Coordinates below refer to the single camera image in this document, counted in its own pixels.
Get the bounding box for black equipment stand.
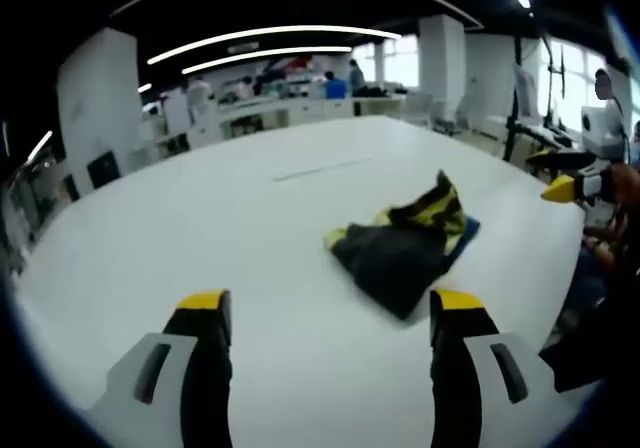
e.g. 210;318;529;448
501;35;576;164

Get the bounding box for person's right hand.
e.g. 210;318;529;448
607;162;640;210

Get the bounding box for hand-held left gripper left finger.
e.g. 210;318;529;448
82;290;234;448

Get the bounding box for blue folding template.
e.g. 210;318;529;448
449;214;482;265

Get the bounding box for white counter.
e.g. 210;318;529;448
187;95;407;149

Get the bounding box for black and yellow garment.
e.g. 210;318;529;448
322;169;469;322

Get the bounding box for black chair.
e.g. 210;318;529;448
86;150;123;190

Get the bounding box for long ceiling light strip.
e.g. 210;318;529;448
181;45;354;76
146;24;404;67

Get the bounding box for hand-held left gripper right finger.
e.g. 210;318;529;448
429;288;564;448

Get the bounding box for person's legs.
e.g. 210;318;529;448
559;237;640;329

